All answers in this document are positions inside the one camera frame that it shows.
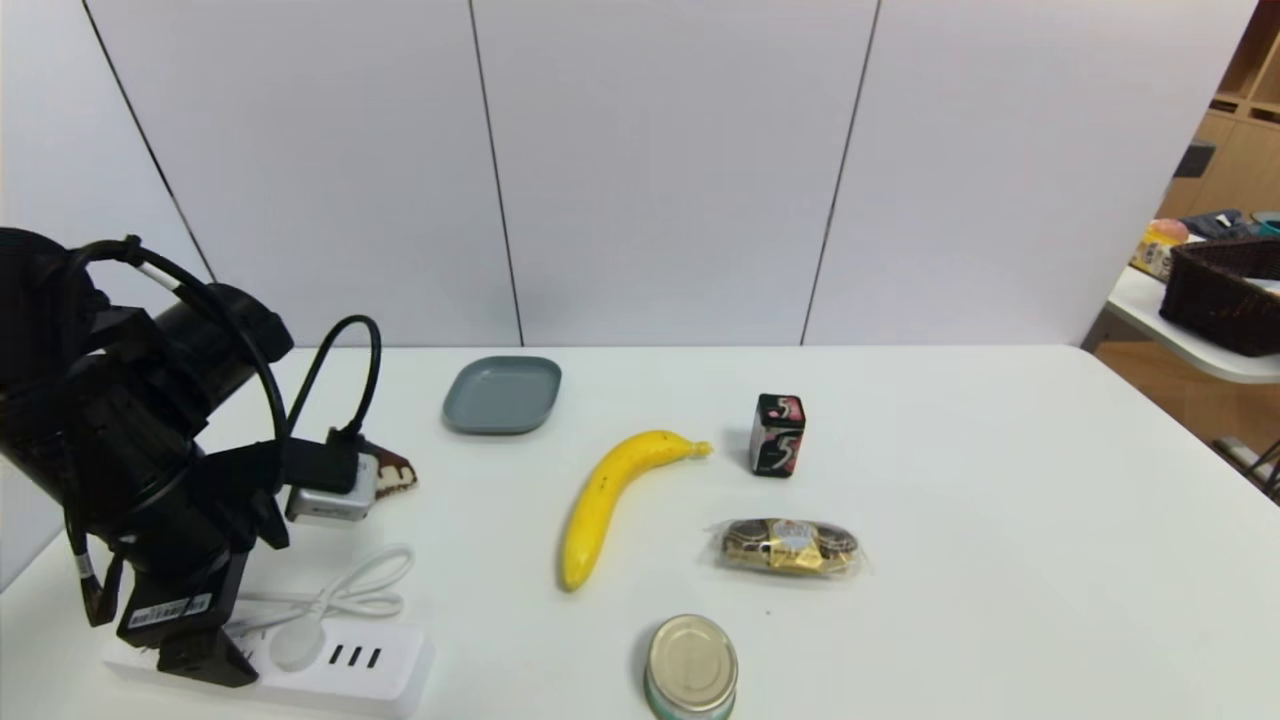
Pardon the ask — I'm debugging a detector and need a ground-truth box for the chocolate cake slice toy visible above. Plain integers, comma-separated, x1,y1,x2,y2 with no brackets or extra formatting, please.
362,443,419,499

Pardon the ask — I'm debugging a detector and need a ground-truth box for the yellow banana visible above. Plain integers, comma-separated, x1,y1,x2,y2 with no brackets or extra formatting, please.
559,430,714,592

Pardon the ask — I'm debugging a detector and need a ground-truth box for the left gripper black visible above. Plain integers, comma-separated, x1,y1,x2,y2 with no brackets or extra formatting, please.
116,469,260,688

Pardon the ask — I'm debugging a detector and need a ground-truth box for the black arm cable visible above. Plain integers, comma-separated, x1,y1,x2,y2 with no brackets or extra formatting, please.
62,235,293,471

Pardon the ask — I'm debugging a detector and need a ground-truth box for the white power strip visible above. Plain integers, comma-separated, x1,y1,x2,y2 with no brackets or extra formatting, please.
103,612,437,719

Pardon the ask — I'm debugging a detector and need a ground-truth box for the yellow snack package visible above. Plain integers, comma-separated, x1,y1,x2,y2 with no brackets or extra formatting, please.
1129,219,1190,282

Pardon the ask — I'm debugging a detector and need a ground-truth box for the wooden shelf unit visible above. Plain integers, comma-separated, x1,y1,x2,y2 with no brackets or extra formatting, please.
1155,0,1280,223

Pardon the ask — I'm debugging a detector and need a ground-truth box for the gold chocolates clear pack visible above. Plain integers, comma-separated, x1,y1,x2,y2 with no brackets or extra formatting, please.
708,516,867,579

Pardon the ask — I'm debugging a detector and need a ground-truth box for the black metal chair base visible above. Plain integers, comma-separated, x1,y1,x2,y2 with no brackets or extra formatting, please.
1212,437,1280,503

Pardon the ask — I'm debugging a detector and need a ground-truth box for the round tin can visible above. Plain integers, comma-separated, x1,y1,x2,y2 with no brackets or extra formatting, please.
644,613,739,720

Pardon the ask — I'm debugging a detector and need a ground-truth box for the dark blue cloth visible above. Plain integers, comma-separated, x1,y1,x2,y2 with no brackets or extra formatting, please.
1178,210,1252,242

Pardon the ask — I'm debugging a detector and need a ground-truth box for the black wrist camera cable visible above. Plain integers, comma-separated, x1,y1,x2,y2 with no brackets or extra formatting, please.
284,314,384,491

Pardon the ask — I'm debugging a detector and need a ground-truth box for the black gum box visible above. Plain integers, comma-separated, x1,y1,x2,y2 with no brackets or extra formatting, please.
749,393,806,479

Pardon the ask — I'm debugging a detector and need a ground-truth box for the white side table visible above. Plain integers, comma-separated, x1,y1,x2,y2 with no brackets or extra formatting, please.
1105,265,1280,386

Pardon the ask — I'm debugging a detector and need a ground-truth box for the dark brown wicker basket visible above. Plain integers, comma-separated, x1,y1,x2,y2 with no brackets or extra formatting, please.
1158,237,1280,358

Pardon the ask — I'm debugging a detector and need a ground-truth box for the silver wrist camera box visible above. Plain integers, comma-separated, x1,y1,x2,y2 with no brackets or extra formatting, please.
285,452,382,525

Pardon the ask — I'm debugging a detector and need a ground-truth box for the white power cord with plug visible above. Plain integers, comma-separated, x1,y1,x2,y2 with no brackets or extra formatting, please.
222,543,417,671

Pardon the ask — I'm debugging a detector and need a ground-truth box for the grey square dish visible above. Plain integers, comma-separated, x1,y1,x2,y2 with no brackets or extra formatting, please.
443,356,563,436

